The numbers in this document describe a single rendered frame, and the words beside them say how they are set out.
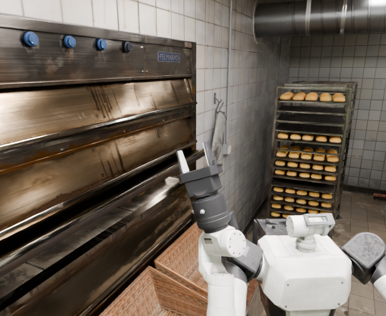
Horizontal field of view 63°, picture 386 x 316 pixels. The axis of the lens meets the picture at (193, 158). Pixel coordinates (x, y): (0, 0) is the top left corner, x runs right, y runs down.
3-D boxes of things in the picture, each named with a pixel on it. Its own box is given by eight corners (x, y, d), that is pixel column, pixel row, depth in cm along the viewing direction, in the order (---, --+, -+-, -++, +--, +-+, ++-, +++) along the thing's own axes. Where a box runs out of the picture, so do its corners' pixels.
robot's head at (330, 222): (295, 221, 101) (302, 209, 95) (321, 221, 101) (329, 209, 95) (300, 240, 97) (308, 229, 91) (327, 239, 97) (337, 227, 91)
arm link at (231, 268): (209, 289, 98) (215, 251, 108) (235, 298, 99) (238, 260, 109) (224, 273, 91) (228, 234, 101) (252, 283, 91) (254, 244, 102)
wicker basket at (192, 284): (153, 299, 192) (151, 260, 185) (195, 252, 240) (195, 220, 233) (227, 328, 171) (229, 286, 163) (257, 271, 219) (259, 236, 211)
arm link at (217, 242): (188, 219, 82) (200, 260, 82) (214, 217, 74) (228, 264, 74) (219, 205, 89) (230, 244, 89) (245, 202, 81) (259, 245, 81)
